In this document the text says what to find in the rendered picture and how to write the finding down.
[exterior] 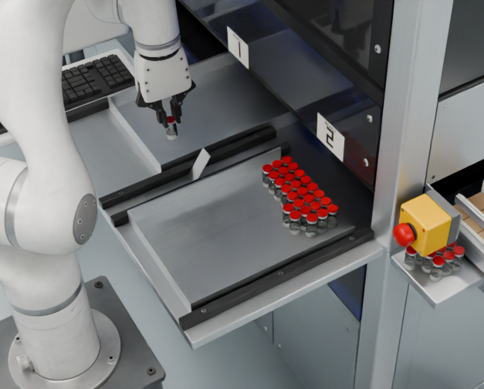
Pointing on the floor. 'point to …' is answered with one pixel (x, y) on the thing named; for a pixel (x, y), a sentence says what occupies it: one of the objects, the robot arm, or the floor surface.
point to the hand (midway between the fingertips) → (168, 113)
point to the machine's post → (400, 174)
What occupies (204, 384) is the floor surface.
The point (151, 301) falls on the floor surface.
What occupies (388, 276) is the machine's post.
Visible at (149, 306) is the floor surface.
